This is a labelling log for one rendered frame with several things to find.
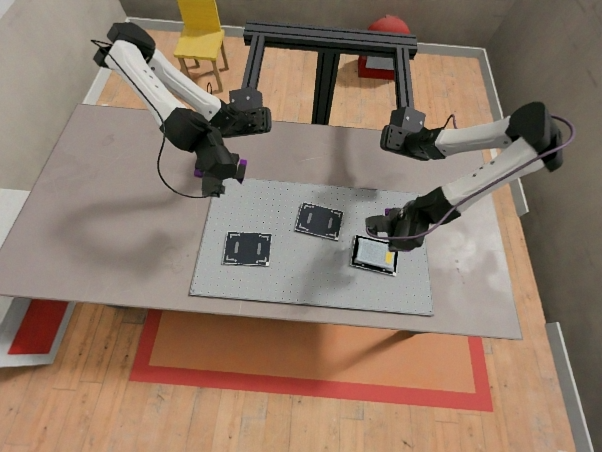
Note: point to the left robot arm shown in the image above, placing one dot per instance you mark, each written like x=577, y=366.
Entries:
x=538, y=131

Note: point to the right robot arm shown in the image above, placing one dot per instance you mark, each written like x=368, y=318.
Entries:
x=184, y=127

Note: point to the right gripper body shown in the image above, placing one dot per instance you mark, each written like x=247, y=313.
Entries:
x=209, y=182

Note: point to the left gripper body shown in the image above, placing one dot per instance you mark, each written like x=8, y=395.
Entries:
x=384, y=223

